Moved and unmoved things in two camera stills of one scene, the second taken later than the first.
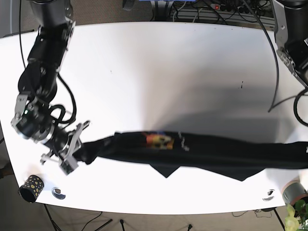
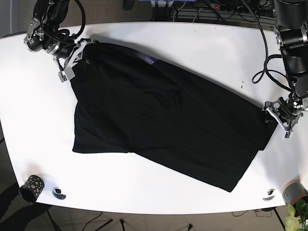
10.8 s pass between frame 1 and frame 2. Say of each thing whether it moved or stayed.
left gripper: moved
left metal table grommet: stayed
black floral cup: stayed
